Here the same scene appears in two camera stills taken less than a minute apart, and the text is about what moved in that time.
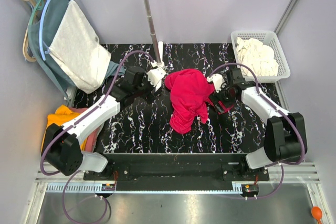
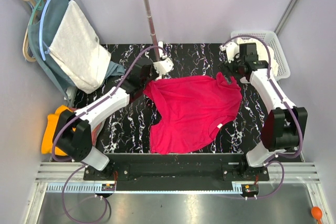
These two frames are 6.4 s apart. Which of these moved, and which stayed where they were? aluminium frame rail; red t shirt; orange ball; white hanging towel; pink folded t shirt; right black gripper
Moved: right black gripper; red t shirt
Stayed: aluminium frame rail; orange ball; pink folded t shirt; white hanging towel
